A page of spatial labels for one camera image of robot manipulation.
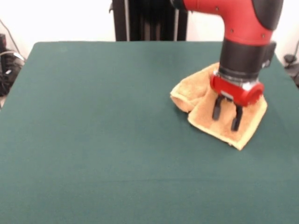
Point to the black box with red mark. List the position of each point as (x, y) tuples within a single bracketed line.
[(2, 42)]

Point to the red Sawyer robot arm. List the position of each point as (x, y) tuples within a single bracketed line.
[(245, 21)]

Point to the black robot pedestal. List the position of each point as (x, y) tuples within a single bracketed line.
[(151, 23)]

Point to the orange terry towel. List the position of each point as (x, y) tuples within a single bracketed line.
[(194, 91)]

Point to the black floor device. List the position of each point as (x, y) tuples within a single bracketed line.
[(289, 58)]

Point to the dark green table cloth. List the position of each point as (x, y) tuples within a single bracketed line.
[(93, 151)]

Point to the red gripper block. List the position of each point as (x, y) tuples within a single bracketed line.
[(236, 93)]

